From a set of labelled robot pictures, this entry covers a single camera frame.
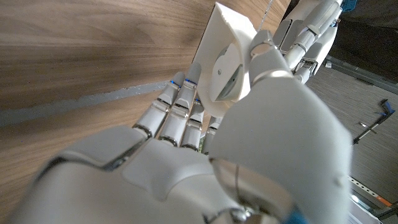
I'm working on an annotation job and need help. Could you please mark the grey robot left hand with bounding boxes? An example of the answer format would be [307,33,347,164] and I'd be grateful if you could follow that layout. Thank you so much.
[272,0,358,85]

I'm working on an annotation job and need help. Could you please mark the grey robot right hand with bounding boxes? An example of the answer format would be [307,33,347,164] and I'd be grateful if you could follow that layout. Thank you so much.
[6,29,354,224]

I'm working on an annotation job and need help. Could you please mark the white kitchen timer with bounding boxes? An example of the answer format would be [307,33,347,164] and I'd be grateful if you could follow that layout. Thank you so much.
[192,2,258,118]

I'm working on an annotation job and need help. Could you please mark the black floor tool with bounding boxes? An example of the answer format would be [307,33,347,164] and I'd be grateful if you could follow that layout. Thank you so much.
[352,98,396,146]

